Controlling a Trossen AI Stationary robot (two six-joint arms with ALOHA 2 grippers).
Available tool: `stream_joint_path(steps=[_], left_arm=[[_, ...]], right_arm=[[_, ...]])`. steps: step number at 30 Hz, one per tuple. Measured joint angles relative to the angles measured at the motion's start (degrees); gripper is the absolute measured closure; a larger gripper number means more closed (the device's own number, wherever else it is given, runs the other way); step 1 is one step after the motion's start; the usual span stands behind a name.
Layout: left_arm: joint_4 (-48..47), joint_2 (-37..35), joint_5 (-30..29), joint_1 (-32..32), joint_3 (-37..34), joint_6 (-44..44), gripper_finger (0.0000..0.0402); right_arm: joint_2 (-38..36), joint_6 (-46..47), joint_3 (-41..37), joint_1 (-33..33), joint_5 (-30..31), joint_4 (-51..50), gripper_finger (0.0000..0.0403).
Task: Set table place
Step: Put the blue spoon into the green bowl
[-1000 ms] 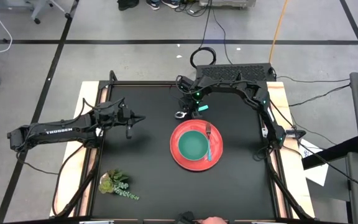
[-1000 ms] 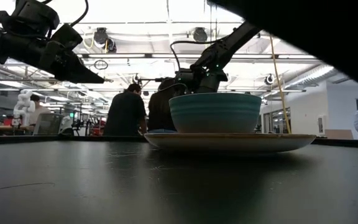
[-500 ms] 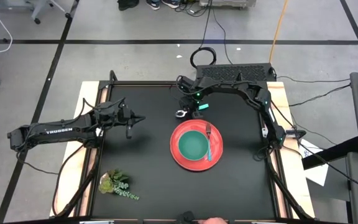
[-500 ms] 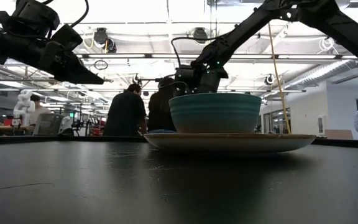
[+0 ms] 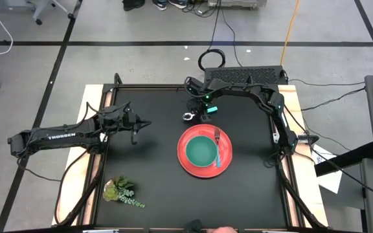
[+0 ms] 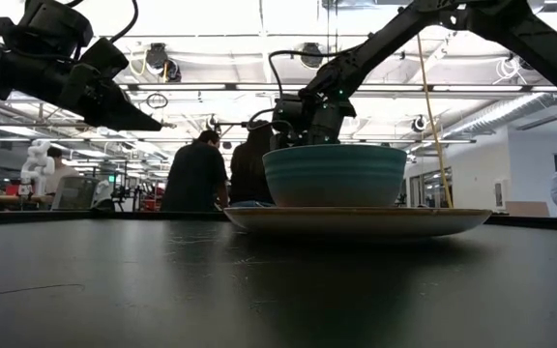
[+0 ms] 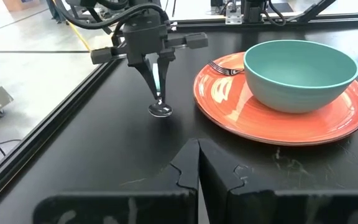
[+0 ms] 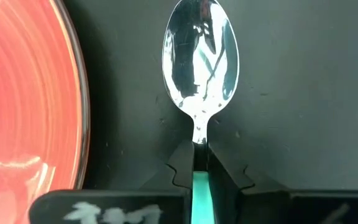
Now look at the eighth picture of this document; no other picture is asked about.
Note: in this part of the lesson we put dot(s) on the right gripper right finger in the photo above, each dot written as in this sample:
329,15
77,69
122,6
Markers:
228,183

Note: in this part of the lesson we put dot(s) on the red ceramic plate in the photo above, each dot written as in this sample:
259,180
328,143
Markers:
26,93

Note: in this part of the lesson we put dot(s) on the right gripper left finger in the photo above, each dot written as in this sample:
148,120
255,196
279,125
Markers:
179,174

